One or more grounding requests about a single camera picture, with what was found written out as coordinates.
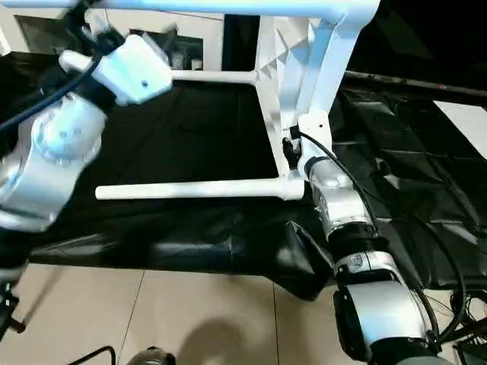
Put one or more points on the white plastic table leg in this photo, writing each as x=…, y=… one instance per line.
x=217, y=77
x=190, y=190
x=228, y=7

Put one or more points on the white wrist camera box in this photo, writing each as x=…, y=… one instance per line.
x=314, y=125
x=133, y=72

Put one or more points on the white glass-door cabinet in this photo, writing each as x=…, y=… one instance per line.
x=211, y=42

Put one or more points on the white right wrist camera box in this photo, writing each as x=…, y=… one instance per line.
x=314, y=125

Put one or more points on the dark metal rod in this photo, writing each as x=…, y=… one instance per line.
x=418, y=81

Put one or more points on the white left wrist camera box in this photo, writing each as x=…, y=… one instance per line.
x=133, y=72

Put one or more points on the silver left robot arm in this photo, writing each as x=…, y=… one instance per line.
x=49, y=152

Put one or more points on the white plastic table top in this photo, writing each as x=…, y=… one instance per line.
x=323, y=76

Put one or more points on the white flat board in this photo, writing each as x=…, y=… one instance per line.
x=468, y=121

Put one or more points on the black plastic mat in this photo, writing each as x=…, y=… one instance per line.
x=190, y=144

